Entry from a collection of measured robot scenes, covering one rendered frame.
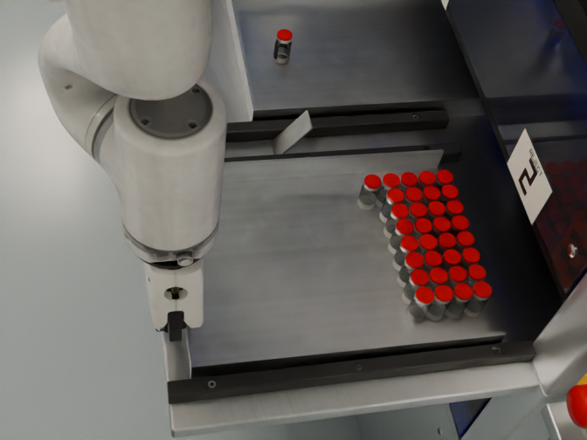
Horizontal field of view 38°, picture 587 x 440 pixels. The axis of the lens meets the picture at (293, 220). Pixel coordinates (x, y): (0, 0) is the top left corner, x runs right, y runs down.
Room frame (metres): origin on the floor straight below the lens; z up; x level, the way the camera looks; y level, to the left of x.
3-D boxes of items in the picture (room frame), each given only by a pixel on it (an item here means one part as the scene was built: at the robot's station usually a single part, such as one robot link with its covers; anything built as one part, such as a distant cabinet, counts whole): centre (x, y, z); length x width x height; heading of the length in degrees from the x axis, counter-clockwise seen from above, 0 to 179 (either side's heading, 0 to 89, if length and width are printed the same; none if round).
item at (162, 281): (0.42, 0.10, 1.03); 0.10 x 0.08 x 0.11; 19
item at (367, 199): (0.64, -0.08, 0.90); 0.02 x 0.02 x 0.05
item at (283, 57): (0.86, 0.06, 0.90); 0.02 x 0.02 x 0.04
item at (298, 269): (0.55, -0.05, 0.90); 0.34 x 0.26 x 0.04; 109
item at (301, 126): (0.68, 0.07, 0.91); 0.14 x 0.03 x 0.06; 110
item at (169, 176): (0.42, 0.11, 1.17); 0.09 x 0.08 x 0.13; 55
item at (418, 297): (0.57, -0.13, 0.90); 0.18 x 0.02 x 0.05; 19
